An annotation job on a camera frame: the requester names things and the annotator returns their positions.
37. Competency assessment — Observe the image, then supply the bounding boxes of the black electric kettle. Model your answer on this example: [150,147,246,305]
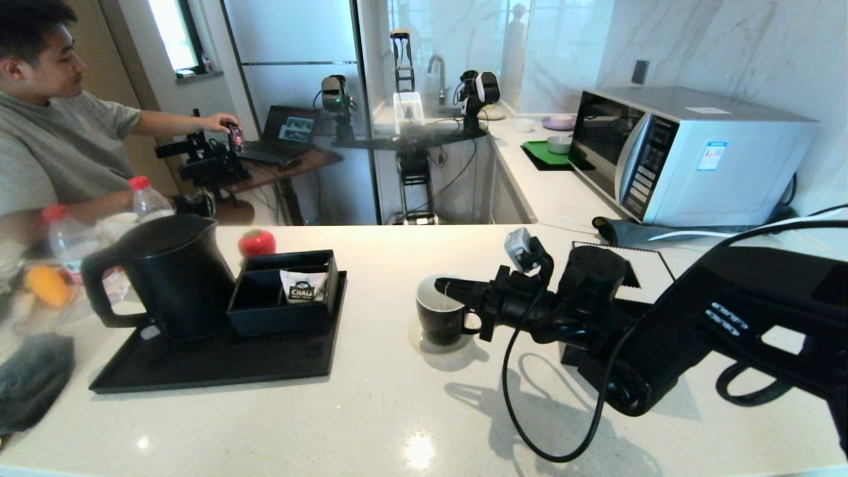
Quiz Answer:
[81,213,237,346]

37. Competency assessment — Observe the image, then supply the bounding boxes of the black jointed arm behind glass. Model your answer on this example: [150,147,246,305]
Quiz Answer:
[454,70,501,136]

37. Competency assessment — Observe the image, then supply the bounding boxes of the white tea bag sachet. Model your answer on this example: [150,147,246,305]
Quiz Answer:
[280,269,329,304]

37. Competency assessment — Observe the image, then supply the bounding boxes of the black mug white inside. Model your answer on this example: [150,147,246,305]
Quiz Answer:
[416,275,484,346]

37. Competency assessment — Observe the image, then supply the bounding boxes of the round clear coaster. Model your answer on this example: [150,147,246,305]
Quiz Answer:
[408,320,475,354]

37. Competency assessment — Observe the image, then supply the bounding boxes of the black stand with crossbar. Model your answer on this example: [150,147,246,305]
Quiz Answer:
[331,127,490,226]

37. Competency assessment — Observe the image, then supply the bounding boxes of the black tissue box white lid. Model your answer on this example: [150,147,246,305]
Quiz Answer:
[560,242,678,368]

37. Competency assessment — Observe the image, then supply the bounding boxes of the green mat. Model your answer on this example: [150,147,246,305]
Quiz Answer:
[520,140,595,172]

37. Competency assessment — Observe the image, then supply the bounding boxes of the black compartment organizer box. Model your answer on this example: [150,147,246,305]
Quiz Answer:
[225,250,340,339]

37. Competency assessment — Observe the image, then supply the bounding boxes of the brown wooden desk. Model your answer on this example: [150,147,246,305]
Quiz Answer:
[219,147,344,226]

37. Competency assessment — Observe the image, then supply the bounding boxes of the chrome faucet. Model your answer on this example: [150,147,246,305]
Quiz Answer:
[427,54,448,107]

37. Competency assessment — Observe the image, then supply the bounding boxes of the red strawberry toy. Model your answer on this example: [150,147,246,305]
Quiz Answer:
[238,229,278,258]

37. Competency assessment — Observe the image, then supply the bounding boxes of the black rectangular serving tray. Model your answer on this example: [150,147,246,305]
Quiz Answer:
[88,270,348,395]

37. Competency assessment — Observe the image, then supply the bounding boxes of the tall black rack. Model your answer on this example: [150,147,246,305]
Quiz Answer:
[390,28,417,93]

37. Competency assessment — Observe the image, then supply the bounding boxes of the black laptop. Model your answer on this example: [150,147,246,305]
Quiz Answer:
[240,106,320,165]

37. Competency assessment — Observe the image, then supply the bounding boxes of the brown round stool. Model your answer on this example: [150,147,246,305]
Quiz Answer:
[215,200,256,226]

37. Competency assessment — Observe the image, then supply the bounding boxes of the silver microwave oven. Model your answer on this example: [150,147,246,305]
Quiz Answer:
[570,85,819,229]

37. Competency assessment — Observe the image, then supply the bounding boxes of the grey refrigerator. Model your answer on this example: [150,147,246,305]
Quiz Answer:
[222,0,380,226]

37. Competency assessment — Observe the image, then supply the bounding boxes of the clear water bottle red cap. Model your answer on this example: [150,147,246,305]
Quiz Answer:
[128,176,176,223]

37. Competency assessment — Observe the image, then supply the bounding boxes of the window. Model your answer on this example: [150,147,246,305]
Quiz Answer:
[147,0,206,79]

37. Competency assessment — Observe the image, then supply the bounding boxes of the orange fruit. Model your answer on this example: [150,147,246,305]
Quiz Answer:
[25,265,71,307]

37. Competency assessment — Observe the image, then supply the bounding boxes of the person in grey shirt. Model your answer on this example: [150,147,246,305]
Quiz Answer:
[0,0,240,279]

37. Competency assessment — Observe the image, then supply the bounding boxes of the dark fabric bag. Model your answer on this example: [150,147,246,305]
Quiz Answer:
[0,333,76,435]

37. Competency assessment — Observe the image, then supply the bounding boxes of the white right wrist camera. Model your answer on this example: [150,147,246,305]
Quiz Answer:
[503,227,551,274]

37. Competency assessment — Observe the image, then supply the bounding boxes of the white power cable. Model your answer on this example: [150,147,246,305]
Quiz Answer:
[646,209,848,242]

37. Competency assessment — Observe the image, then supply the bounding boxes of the black camera unit green light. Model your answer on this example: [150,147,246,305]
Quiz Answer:
[313,75,358,146]

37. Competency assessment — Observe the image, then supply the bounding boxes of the black power cable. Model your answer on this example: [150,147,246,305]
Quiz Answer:
[762,174,848,229]

